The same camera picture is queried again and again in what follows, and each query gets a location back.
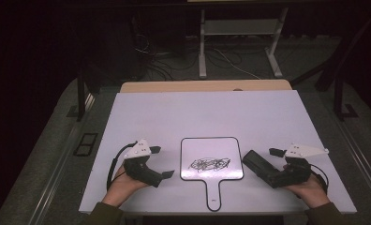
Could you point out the white metal stand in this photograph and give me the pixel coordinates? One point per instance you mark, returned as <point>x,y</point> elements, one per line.
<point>241,27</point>

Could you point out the aluminium floor rail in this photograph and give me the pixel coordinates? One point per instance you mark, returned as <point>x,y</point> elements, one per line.
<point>58,168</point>
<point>361,156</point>

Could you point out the black metal stand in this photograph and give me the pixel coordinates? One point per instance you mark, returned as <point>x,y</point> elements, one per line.
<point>81,93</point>
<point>339,100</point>

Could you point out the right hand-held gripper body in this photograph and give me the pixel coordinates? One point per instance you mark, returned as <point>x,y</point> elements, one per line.
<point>296,173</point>

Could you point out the wooden table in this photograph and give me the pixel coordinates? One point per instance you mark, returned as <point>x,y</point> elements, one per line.
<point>205,85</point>

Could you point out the large white board sheet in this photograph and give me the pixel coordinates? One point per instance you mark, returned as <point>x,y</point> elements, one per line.
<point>205,115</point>

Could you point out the black eraser block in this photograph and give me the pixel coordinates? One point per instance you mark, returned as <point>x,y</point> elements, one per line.
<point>255,161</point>

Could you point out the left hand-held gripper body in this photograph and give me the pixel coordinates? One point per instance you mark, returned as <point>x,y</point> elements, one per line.
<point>139,170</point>

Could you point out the person's left hand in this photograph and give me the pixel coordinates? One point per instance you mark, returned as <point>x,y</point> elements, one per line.
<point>121,189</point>

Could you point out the person's right hand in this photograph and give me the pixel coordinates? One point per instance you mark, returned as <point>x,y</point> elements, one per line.
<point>313,192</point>

